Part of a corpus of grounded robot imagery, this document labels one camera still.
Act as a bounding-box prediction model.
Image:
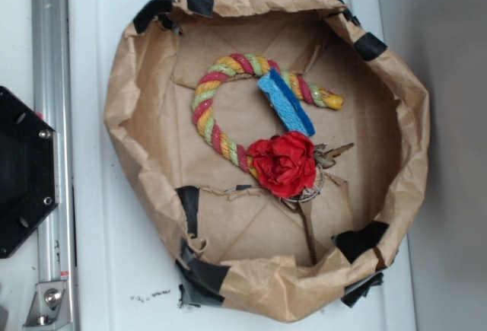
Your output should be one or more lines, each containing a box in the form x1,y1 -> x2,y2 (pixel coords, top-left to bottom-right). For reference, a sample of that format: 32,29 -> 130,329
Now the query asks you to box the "aluminium extrusion rail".
32,0 -> 79,330

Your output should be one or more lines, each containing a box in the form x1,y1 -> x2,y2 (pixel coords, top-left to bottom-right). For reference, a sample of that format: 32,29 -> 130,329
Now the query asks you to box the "brown paper bag tray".
104,0 -> 430,322

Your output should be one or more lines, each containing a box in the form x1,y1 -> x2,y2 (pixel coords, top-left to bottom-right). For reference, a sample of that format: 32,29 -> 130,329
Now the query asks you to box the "metal corner bracket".
22,280 -> 71,330

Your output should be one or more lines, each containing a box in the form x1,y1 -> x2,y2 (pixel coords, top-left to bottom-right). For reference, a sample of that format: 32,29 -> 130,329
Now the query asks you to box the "blue sponge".
257,68 -> 316,137

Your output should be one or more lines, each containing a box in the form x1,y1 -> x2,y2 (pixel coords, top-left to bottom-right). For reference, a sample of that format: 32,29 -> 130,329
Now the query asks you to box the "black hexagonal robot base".
0,87 -> 56,259

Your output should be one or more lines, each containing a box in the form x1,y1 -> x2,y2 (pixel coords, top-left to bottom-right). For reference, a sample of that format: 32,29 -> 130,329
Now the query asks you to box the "white plastic tray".
68,0 -> 415,330

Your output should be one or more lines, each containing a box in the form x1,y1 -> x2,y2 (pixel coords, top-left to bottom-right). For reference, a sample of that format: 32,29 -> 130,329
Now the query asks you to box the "multicolored twisted rope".
191,53 -> 345,174

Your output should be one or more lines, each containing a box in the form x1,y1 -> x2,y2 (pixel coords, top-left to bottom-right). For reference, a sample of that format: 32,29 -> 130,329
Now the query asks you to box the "brass key on ring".
314,143 -> 355,169

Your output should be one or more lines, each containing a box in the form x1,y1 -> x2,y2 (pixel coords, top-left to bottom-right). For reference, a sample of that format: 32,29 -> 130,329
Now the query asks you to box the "metal key ring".
280,166 -> 325,212

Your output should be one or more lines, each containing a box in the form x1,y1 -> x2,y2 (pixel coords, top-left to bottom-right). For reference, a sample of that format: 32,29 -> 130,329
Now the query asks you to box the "red fabric flower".
247,131 -> 317,199

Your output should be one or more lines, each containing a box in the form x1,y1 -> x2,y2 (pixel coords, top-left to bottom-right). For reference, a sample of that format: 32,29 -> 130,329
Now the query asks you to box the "long brass key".
297,201 -> 317,265

